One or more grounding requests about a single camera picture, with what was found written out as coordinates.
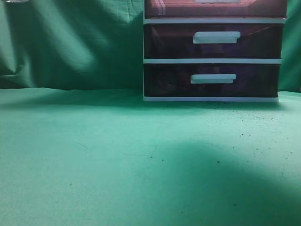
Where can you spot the purple translucent drawer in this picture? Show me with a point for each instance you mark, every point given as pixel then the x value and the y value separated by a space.
pixel 259 41
pixel 215 8
pixel 174 80

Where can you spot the green cloth cover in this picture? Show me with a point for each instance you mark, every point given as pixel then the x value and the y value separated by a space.
pixel 80 147

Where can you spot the white plastic drawer cabinet frame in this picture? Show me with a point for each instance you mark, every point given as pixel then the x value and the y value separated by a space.
pixel 200 79

